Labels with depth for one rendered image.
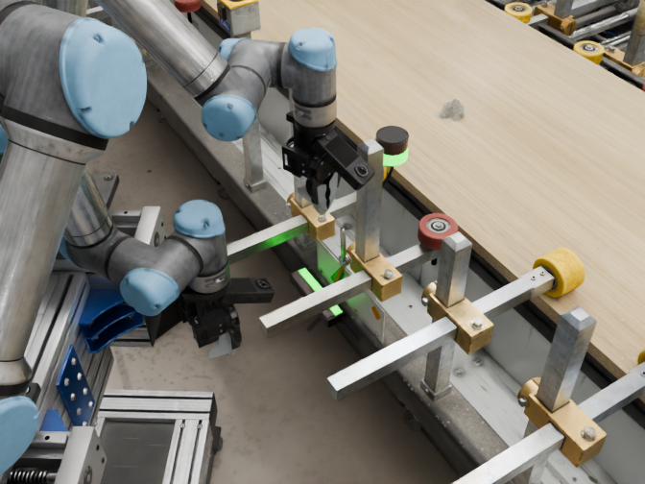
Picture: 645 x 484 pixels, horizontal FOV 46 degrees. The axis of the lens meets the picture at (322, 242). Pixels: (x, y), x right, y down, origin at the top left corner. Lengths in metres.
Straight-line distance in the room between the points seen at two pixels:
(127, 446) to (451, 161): 1.11
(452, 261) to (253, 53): 0.46
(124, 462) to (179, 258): 1.02
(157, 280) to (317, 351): 1.41
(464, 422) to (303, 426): 0.90
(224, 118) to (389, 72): 0.97
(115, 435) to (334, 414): 0.65
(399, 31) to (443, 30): 0.13
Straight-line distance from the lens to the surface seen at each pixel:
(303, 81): 1.24
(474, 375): 1.67
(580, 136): 1.88
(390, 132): 1.39
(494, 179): 1.70
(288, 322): 1.44
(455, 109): 1.89
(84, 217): 1.14
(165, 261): 1.14
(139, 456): 2.08
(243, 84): 1.16
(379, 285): 1.48
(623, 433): 1.50
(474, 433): 1.49
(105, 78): 0.84
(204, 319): 1.31
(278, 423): 2.32
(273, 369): 2.44
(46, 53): 0.85
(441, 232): 1.54
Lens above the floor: 1.94
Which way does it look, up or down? 43 degrees down
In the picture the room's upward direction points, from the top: 1 degrees counter-clockwise
